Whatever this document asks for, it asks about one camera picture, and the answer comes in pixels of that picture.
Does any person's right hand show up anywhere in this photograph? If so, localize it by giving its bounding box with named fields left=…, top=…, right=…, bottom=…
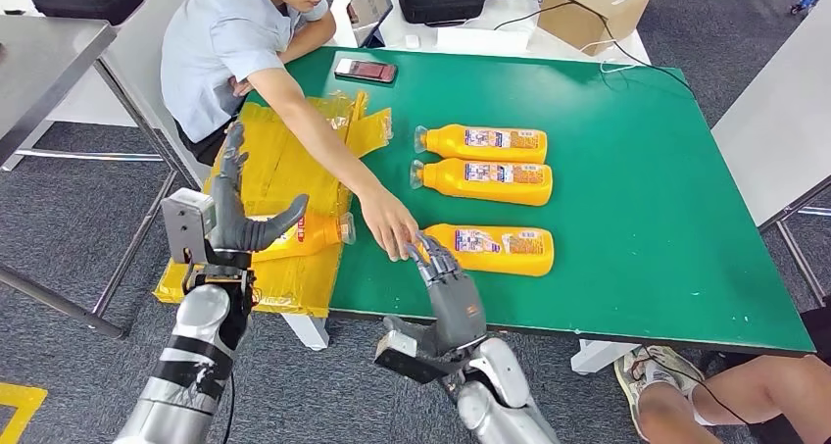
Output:
left=358, top=186, right=422, bottom=263

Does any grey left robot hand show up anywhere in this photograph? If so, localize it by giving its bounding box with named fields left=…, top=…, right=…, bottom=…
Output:
left=207, top=121, right=311, bottom=271

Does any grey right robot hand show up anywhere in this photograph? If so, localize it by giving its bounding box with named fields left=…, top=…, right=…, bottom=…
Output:
left=384, top=230, right=488, bottom=359

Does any orange detergent bottle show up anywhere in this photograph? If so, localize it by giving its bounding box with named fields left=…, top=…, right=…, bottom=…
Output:
left=418, top=222, right=556, bottom=278
left=414, top=123, right=549, bottom=165
left=249, top=212, right=357, bottom=264
left=409, top=158, right=555, bottom=207

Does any person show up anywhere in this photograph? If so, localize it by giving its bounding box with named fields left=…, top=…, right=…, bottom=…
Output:
left=160, top=0, right=422, bottom=263
left=636, top=304, right=831, bottom=444

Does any yellow taped cardboard sheet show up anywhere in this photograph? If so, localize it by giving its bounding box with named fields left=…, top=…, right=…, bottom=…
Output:
left=153, top=90, right=395, bottom=319

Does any pale grey table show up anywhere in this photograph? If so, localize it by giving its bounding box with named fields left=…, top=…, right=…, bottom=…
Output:
left=710, top=0, right=831, bottom=306
left=0, top=0, right=216, bottom=189

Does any smartphone with red case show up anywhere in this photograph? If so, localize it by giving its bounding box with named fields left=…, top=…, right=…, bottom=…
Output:
left=334, top=58, right=399, bottom=84

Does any white table leg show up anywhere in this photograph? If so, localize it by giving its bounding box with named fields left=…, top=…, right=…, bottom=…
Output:
left=282, top=311, right=332, bottom=352
left=570, top=340, right=641, bottom=375

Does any tablet on stand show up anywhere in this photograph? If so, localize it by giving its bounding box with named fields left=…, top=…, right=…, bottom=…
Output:
left=345, top=0, right=395, bottom=49

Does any white sneaker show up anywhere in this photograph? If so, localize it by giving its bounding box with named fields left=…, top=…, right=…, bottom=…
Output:
left=612, top=344, right=704, bottom=442

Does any stainless steel table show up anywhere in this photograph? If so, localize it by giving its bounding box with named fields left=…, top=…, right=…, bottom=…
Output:
left=0, top=14, right=203, bottom=338

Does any white desk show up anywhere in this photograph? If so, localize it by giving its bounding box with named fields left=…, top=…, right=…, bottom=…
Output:
left=327, top=0, right=652, bottom=66

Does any yellow floor tape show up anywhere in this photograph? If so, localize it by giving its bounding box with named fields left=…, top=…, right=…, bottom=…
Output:
left=0, top=382, right=50, bottom=444

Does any brown cardboard box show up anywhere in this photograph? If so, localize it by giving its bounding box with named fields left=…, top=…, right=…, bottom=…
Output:
left=537, top=0, right=653, bottom=57

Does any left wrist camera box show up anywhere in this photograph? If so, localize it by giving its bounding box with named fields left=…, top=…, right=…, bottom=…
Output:
left=161, top=188, right=217, bottom=265

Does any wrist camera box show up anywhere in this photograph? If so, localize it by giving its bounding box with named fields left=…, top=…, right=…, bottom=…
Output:
left=374, top=330, right=456, bottom=385
left=161, top=188, right=217, bottom=265

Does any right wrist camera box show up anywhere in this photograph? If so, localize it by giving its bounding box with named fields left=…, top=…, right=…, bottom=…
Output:
left=374, top=330, right=456, bottom=385

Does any white cable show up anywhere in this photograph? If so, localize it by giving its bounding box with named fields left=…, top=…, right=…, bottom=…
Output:
left=579, top=38, right=641, bottom=75

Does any black cable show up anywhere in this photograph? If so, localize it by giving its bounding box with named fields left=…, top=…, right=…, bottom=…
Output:
left=493, top=0, right=697, bottom=99

